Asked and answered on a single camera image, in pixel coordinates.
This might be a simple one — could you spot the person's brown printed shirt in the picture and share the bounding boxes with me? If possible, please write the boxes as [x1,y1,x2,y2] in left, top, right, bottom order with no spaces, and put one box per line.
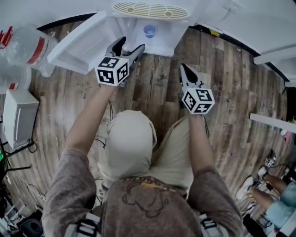
[41,149,243,237]

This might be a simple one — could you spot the person's left forearm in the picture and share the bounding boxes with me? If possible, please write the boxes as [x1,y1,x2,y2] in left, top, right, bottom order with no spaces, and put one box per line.
[66,84,116,158]

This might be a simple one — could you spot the white table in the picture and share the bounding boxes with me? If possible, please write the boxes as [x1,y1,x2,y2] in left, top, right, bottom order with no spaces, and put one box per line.
[249,52,296,134]

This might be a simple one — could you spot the black folding side table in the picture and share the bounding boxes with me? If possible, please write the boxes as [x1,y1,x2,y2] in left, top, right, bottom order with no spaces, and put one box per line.
[0,138,35,177]

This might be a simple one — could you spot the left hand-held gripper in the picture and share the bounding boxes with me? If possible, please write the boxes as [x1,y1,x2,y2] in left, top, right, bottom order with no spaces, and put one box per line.
[94,36,146,87]

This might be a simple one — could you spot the white water dispenser cabinet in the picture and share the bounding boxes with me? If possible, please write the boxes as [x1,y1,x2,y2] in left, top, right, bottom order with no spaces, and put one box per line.
[108,0,199,57]

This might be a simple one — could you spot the grey backpack strap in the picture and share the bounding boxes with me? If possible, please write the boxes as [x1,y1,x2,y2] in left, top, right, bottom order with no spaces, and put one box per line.
[66,212,102,237]
[198,214,223,237]

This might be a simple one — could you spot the spare hand-held gripper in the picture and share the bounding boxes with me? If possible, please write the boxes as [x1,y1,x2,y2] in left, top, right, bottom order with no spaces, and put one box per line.
[265,156,277,168]

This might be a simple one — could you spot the white vented appliance box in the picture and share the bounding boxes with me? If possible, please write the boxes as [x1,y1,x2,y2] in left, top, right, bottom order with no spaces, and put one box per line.
[2,89,40,150]

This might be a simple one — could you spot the black appliance cable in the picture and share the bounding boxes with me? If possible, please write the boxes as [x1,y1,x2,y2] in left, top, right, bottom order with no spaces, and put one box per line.
[27,140,38,154]

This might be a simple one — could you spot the clear plastic water jug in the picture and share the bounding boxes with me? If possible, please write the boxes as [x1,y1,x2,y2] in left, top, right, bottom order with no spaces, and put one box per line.
[0,26,13,49]
[0,66,32,94]
[4,24,60,78]

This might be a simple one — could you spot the white wall socket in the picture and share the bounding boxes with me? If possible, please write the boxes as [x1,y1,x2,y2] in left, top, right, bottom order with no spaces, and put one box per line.
[223,0,245,16]

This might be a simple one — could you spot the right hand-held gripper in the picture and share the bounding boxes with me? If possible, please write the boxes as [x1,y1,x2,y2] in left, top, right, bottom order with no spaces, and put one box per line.
[179,64,216,115]

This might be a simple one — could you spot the person's right forearm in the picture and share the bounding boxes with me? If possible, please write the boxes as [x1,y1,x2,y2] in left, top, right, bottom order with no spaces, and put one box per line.
[188,113,217,175]

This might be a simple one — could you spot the blue cup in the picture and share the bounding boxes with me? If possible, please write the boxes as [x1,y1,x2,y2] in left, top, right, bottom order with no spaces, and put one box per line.
[142,24,158,39]

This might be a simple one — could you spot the person's beige shorts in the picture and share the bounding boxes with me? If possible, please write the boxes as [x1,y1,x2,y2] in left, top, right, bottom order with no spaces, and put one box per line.
[99,110,195,193]

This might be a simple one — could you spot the black office chair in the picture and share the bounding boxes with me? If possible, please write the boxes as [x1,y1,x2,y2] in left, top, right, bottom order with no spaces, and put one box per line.
[18,218,44,237]

